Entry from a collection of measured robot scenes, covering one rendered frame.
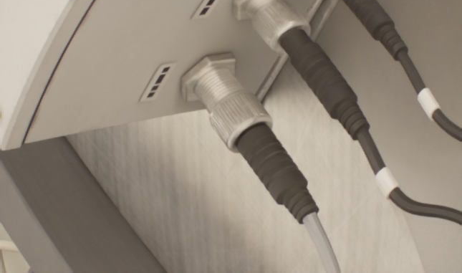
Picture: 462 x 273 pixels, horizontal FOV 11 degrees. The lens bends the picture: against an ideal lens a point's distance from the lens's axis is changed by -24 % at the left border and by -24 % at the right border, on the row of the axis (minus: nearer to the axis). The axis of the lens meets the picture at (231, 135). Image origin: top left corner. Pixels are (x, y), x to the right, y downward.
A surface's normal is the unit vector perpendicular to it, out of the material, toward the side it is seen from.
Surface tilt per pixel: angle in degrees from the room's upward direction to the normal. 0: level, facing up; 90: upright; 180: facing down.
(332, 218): 90
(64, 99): 132
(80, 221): 38
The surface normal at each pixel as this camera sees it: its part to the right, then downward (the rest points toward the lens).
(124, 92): 0.52, 0.72
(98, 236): 0.40, -0.71
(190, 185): -0.74, 0.12
